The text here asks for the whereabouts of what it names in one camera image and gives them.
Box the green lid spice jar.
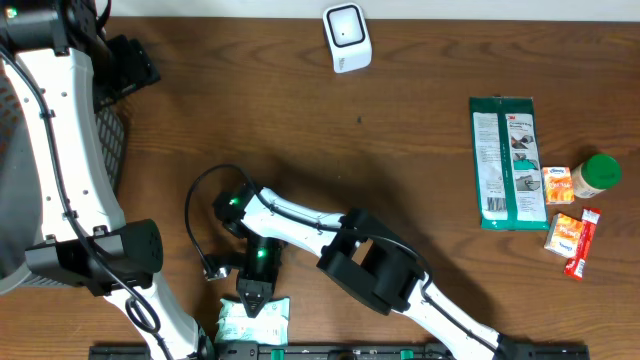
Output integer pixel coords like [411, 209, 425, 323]
[571, 154, 622, 199]

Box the green white snack bag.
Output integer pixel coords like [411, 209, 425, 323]
[469, 97, 549, 231]

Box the light teal wipes packet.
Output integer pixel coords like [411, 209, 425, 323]
[214, 298, 290, 346]

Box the orange small box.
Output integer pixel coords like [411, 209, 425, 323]
[542, 167, 575, 205]
[544, 213, 584, 258]

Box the black mounting rail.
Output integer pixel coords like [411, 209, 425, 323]
[89, 341, 592, 360]

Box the red white snack stick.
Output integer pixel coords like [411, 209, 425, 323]
[564, 207, 602, 281]

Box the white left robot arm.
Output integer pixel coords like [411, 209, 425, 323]
[1, 1, 214, 359]

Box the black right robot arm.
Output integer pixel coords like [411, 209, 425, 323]
[213, 186, 519, 359]

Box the white barcode scanner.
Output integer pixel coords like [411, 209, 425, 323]
[322, 2, 373, 74]

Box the grey plastic basket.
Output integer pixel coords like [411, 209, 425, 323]
[1, 71, 126, 296]

